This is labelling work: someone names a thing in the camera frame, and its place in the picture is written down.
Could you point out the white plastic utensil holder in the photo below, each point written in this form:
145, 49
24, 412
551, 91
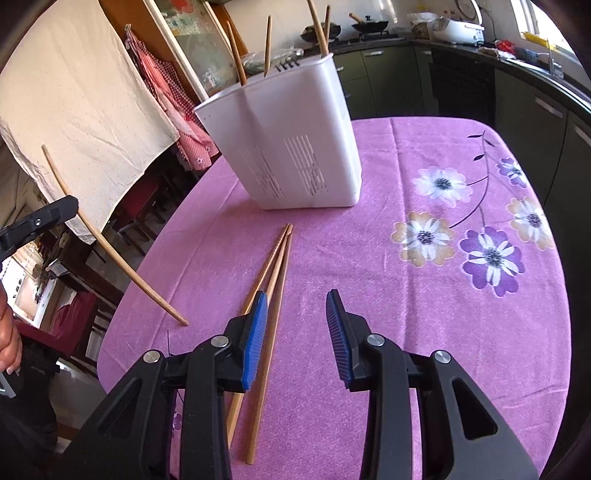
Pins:
300, 120

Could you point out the pink floral tablecloth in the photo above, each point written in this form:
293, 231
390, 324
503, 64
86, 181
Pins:
378, 267

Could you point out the white food container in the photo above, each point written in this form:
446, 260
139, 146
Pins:
420, 23

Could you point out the black kitchen countertop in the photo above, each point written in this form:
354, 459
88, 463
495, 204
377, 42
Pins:
531, 69

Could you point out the kitchen window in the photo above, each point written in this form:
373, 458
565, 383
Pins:
545, 18

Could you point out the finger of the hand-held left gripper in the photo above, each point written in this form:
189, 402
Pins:
32, 224

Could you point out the white rice cooker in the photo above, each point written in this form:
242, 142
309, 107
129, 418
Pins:
455, 30

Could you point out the dark wooden chair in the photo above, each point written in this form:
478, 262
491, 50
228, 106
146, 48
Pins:
147, 203

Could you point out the clear plastic bag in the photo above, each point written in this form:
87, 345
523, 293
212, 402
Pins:
255, 61

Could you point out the white hanging cloth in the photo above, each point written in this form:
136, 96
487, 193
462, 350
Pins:
69, 92

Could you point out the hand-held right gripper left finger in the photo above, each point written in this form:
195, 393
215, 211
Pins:
255, 341

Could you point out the red item on counter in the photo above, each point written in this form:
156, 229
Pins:
504, 45

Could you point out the black gas stove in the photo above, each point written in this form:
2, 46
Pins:
369, 38

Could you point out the wooden chopstick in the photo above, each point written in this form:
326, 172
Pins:
318, 27
327, 23
267, 46
178, 317
276, 247
266, 369
236, 53

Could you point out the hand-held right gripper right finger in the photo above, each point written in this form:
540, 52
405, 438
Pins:
339, 341

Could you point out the blue plastic basket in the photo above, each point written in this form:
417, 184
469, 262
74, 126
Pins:
525, 54

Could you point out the green lower kitchen cabinets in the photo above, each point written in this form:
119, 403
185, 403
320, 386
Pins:
383, 78

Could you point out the person's left hand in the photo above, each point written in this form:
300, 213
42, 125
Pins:
8, 337

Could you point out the black wok with lid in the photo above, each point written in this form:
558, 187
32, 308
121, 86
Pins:
334, 31

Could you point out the yellow item on windowsill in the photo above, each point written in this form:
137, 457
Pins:
538, 38

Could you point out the small steel faucet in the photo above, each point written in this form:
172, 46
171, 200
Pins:
554, 64

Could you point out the glass sliding door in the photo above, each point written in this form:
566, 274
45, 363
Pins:
194, 41

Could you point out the dark sink cabinets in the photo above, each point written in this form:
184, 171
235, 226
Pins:
517, 115

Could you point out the red checked apron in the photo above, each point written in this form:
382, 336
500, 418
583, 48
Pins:
184, 124

